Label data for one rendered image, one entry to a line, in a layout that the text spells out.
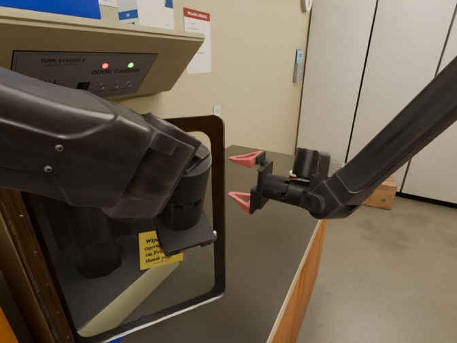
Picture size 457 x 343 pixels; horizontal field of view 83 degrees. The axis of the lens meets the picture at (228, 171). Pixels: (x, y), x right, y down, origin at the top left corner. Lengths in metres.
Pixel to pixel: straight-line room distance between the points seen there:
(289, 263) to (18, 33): 0.72
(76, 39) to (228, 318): 0.58
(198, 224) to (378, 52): 3.00
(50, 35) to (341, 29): 3.06
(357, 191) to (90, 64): 0.43
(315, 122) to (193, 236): 3.08
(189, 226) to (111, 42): 0.24
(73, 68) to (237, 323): 0.56
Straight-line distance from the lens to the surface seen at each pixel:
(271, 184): 0.57
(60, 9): 0.34
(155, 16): 0.46
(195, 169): 0.26
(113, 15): 0.52
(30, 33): 0.32
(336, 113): 3.29
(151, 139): 0.18
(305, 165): 0.55
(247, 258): 0.79
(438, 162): 3.42
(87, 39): 0.35
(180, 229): 0.34
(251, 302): 0.69
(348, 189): 0.48
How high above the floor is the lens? 1.47
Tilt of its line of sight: 24 degrees down
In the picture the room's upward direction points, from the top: straight up
